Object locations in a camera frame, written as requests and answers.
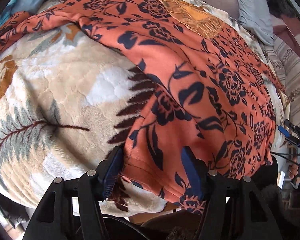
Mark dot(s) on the light blue pillow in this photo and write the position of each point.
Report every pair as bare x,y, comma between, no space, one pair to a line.
254,16

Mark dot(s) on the pink patchwork blanket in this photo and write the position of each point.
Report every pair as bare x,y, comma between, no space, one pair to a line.
288,29

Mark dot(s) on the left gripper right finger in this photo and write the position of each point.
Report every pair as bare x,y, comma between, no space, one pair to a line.
235,209

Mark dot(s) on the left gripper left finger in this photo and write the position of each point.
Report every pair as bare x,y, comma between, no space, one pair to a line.
53,217

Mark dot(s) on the striped floral quilt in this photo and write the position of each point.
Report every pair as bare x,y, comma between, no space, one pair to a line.
286,65

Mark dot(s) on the orange floral blouse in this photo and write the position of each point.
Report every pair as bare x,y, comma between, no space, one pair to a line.
190,87

